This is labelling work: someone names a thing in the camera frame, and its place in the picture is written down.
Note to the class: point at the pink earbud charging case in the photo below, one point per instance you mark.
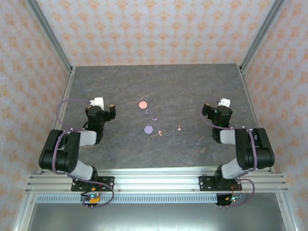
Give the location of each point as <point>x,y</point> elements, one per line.
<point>143,105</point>

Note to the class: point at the purple earbud charging case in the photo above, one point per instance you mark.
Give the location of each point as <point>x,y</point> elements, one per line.
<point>148,130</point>

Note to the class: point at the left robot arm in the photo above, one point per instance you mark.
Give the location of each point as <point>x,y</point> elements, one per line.
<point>60,154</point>

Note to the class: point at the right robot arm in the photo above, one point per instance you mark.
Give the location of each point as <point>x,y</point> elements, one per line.
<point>255,154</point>

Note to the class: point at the grey metal shelf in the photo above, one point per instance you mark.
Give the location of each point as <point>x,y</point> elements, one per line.
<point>154,219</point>

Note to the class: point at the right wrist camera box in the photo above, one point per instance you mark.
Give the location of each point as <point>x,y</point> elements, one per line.
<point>225,102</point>

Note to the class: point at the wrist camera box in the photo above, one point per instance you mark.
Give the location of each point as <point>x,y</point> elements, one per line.
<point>225,102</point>
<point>98,101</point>

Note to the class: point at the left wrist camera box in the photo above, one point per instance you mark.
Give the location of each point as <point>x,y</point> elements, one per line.
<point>98,101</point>

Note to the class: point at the aluminium table side rail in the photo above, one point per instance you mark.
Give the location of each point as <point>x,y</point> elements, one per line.
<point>245,84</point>
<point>68,84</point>

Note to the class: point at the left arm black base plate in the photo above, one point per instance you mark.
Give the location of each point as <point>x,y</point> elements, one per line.
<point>107,184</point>

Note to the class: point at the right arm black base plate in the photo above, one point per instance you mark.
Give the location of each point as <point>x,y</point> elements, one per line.
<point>205,184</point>

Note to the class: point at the aluminium mounting rail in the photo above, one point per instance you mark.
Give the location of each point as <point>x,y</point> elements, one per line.
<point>156,183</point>

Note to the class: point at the aluminium frame post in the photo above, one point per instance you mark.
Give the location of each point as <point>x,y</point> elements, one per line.
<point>263,31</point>
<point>49,31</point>

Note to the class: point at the aluminium frame strut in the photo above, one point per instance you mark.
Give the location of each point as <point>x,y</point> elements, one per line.
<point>24,214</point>
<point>287,214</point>

